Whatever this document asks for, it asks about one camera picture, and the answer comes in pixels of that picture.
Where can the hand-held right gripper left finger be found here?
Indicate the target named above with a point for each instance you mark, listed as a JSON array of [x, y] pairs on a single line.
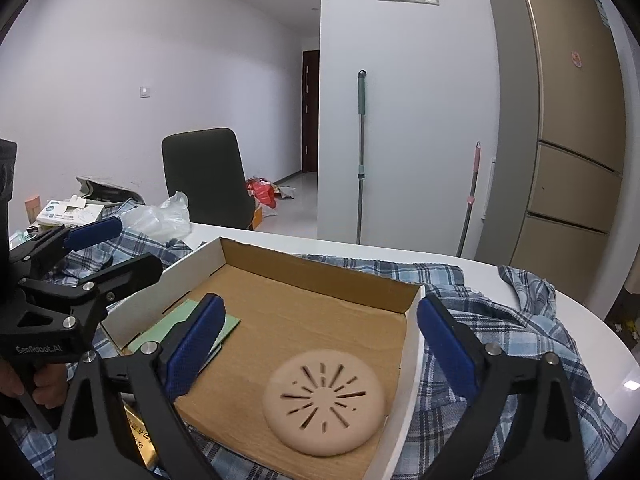
[[195, 345]]

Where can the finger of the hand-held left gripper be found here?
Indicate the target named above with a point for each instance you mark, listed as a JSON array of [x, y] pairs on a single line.
[[125, 272], [95, 232]]

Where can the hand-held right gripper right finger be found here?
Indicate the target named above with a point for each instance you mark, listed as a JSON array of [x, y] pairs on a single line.
[[447, 345]]

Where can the shallow cardboard box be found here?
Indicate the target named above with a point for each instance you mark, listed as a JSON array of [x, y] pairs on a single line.
[[310, 320]]

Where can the person's left hand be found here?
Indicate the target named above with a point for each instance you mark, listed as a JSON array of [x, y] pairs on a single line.
[[10, 380]]

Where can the white and blue tissue box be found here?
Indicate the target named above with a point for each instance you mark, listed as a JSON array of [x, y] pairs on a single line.
[[65, 212]]

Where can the green card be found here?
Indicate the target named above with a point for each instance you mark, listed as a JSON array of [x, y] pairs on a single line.
[[170, 317]]

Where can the black and white bag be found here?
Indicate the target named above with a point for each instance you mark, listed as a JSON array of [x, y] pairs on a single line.
[[107, 191]]

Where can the clear plastic bag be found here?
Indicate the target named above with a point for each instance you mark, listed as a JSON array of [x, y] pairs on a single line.
[[155, 220]]

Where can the blue plaid shirt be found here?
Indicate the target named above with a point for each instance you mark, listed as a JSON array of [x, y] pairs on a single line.
[[450, 280]]

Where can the orange block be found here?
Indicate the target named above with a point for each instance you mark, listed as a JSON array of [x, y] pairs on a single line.
[[32, 207]]

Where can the black office chair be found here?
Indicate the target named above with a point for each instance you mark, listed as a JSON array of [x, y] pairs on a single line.
[[205, 175]]

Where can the beige round slotted pad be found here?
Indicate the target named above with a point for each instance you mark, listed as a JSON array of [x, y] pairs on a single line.
[[350, 430]]

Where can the small orange floor box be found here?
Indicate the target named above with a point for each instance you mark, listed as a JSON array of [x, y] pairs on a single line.
[[256, 217]]

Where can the red plastic bag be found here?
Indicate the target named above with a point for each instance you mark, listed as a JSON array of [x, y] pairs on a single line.
[[264, 192]]

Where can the gold refrigerator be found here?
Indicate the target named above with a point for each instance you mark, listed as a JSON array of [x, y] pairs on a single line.
[[565, 160]]

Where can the dark brown door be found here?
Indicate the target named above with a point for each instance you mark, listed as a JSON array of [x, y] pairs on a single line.
[[310, 110]]

